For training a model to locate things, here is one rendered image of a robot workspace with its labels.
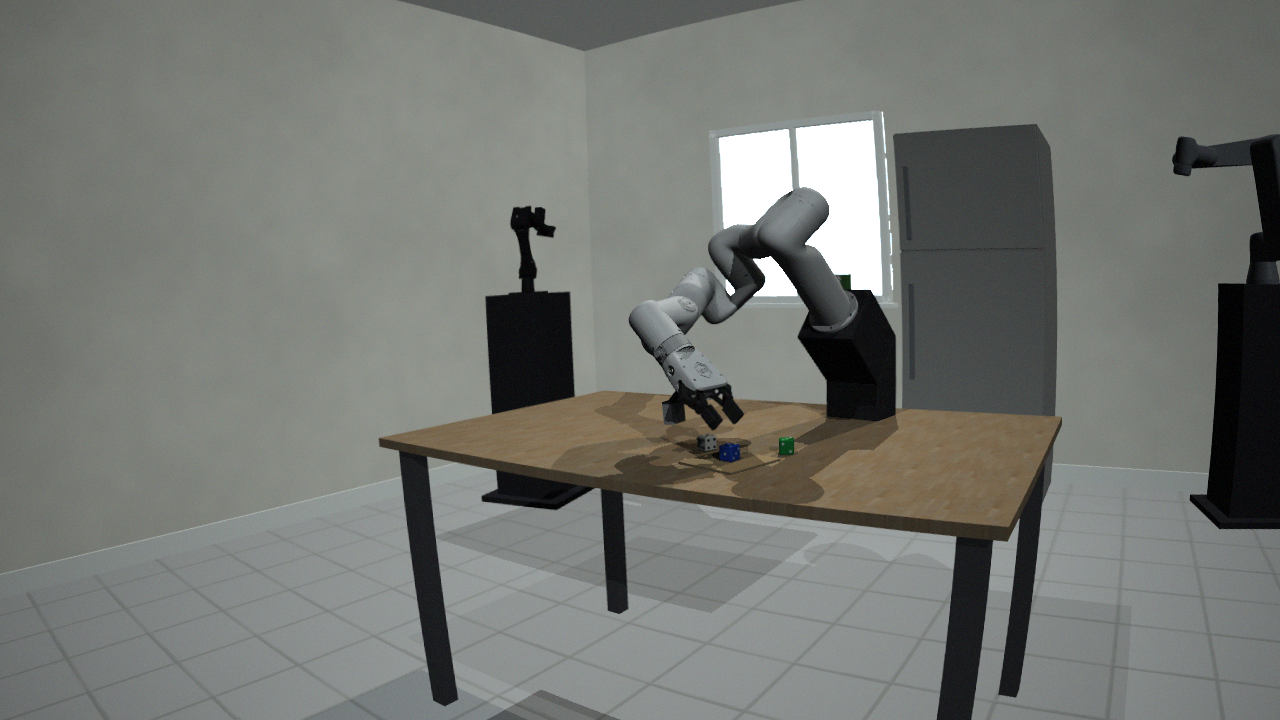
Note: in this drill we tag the tan square mat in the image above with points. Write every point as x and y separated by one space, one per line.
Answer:
747 461

